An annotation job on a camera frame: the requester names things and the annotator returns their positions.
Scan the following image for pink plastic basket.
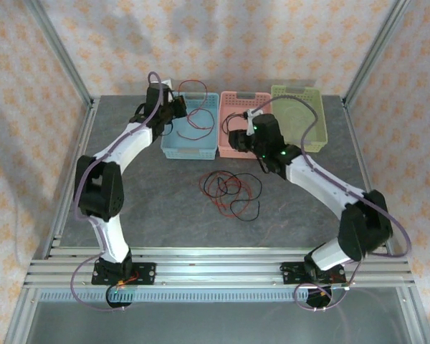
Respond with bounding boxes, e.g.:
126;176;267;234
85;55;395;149
217;91;275;159

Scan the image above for green plastic basket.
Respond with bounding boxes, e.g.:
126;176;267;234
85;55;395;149
270;85;329;153

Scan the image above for thin black cable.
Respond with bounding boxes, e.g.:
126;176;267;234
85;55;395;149
221;111;250;133

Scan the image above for thin red cable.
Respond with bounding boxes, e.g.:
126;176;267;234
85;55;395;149
199;171;255;218
176;79;216;141

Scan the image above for blue plastic basket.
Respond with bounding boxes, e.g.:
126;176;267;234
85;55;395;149
160;92;219;161

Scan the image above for red and black cables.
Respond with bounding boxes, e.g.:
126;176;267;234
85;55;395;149
204;171;264;222

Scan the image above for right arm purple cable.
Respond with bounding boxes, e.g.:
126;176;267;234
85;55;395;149
250;95;412;312

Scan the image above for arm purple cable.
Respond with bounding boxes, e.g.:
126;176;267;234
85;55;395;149
70;71;164;312
250;95;412;312

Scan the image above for aluminium table side rail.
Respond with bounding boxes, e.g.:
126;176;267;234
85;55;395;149
342;102;397;259
41;98;101;259

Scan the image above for aluminium frame post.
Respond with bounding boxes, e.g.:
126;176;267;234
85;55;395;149
23;0;96;108
342;0;413;107

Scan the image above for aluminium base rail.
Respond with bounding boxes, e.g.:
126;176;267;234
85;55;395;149
23;246;416;290

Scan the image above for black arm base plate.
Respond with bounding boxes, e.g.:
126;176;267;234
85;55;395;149
280;261;347;286
91;261;157;286

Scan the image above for grey slotted cable duct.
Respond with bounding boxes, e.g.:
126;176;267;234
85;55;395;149
38;288;311;302

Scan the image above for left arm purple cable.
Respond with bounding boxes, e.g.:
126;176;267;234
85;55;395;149
70;71;164;312

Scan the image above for aluminium lower frame bar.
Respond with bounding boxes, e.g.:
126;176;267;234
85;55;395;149
396;286;430;344
5;288;40;344

